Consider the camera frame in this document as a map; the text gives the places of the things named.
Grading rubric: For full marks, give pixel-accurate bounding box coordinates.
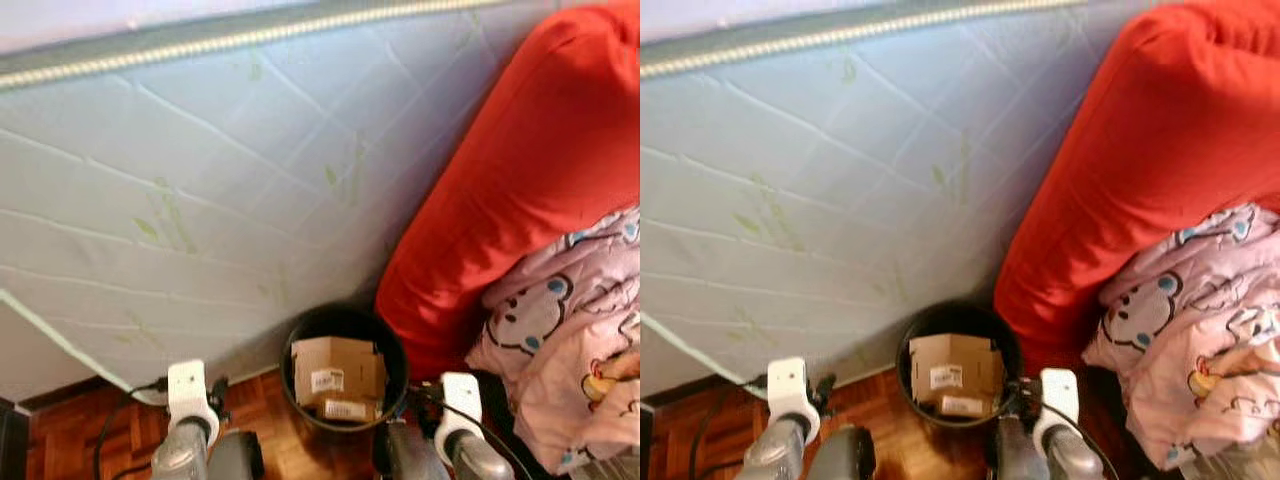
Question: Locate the silver right robot leg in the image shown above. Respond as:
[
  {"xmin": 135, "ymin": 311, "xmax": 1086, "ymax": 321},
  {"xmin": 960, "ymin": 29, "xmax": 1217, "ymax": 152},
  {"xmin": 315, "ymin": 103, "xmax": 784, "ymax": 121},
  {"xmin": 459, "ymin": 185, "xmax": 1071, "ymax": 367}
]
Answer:
[
  {"xmin": 989, "ymin": 418, "xmax": 1051, "ymax": 480},
  {"xmin": 374, "ymin": 420, "xmax": 451, "ymax": 480}
]

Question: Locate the silver left robot leg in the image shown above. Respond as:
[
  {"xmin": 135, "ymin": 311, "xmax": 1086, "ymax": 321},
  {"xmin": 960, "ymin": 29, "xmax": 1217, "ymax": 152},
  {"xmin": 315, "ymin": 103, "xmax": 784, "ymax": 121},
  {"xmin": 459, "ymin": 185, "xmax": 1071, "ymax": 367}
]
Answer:
[
  {"xmin": 207, "ymin": 430, "xmax": 267, "ymax": 480},
  {"xmin": 808, "ymin": 425, "xmax": 877, "ymax": 480}
]

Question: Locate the grey quilted upright mattress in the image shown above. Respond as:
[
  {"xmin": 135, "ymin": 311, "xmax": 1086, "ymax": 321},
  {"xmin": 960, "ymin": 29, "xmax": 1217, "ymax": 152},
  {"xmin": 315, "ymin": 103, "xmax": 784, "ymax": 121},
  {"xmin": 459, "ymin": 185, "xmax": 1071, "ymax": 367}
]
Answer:
[
  {"xmin": 640, "ymin": 0, "xmax": 1193, "ymax": 402},
  {"xmin": 0, "ymin": 0, "xmax": 573, "ymax": 407}
]

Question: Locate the brown cardboard box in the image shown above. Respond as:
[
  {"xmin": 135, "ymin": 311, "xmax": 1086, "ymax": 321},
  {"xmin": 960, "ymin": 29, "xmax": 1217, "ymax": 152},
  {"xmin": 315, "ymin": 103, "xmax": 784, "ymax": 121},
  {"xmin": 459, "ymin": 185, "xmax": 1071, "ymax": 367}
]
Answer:
[
  {"xmin": 907, "ymin": 332, "xmax": 1005, "ymax": 420},
  {"xmin": 291, "ymin": 336, "xmax": 390, "ymax": 424}
]

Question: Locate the black round waste bin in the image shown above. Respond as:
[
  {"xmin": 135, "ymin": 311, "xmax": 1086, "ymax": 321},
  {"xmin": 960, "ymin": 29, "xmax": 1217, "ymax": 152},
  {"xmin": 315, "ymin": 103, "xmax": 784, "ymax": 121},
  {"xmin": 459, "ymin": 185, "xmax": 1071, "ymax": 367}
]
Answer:
[
  {"xmin": 280, "ymin": 302, "xmax": 411, "ymax": 434},
  {"xmin": 895, "ymin": 299, "xmax": 1025, "ymax": 430}
]

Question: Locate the silver robot leg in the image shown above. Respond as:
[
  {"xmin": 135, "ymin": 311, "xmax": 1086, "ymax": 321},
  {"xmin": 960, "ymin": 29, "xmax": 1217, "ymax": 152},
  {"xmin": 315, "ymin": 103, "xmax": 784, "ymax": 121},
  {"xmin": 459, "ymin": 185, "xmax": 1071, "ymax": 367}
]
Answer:
[
  {"xmin": 207, "ymin": 430, "xmax": 267, "ymax": 480},
  {"xmin": 374, "ymin": 420, "xmax": 451, "ymax": 480},
  {"xmin": 989, "ymin": 418, "xmax": 1051, "ymax": 480},
  {"xmin": 808, "ymin": 425, "xmax": 877, "ymax": 480}
]

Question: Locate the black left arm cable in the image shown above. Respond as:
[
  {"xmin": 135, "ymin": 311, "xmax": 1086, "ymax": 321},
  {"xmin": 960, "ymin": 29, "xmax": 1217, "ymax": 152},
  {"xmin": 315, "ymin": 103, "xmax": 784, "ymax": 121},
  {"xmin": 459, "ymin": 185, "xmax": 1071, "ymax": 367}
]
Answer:
[
  {"xmin": 694, "ymin": 374, "xmax": 772, "ymax": 480},
  {"xmin": 93, "ymin": 377, "xmax": 172, "ymax": 480}
]

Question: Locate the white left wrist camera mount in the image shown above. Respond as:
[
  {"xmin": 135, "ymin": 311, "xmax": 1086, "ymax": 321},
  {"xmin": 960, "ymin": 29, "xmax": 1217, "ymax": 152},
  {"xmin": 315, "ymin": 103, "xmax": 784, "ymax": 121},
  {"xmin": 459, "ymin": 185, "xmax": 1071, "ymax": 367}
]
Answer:
[
  {"xmin": 766, "ymin": 357, "xmax": 822, "ymax": 442},
  {"xmin": 166, "ymin": 360, "xmax": 220, "ymax": 447}
]

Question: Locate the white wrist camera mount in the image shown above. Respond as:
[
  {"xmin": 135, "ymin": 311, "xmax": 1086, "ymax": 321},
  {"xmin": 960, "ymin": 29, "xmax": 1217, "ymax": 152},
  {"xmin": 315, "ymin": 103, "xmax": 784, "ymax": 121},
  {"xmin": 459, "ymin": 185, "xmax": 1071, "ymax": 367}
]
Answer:
[
  {"xmin": 766, "ymin": 357, "xmax": 822, "ymax": 442},
  {"xmin": 1033, "ymin": 368, "xmax": 1082, "ymax": 453},
  {"xmin": 435, "ymin": 372, "xmax": 485, "ymax": 467},
  {"xmin": 166, "ymin": 360, "xmax": 220, "ymax": 447}
]

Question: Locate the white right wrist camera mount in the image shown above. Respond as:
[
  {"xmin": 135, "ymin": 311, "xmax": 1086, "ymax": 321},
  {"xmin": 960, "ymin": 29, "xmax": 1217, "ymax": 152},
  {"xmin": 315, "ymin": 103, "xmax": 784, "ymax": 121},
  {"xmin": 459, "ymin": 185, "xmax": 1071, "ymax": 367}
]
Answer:
[
  {"xmin": 1033, "ymin": 368, "xmax": 1082, "ymax": 453},
  {"xmin": 435, "ymin": 372, "xmax": 485, "ymax": 467}
]

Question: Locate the red cushion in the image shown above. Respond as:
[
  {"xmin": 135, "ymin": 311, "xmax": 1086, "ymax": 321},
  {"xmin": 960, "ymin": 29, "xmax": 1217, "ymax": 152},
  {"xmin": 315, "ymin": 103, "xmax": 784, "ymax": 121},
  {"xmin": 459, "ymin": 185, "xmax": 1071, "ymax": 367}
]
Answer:
[
  {"xmin": 374, "ymin": 0, "xmax": 641, "ymax": 382},
  {"xmin": 992, "ymin": 0, "xmax": 1280, "ymax": 377}
]

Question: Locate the pink cartoon print blanket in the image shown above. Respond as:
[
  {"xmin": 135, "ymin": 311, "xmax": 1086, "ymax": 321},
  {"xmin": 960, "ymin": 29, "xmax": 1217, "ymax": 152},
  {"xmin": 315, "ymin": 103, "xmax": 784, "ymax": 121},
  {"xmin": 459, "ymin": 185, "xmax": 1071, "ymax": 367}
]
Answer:
[
  {"xmin": 464, "ymin": 205, "xmax": 641, "ymax": 477},
  {"xmin": 1082, "ymin": 203, "xmax": 1280, "ymax": 472}
]

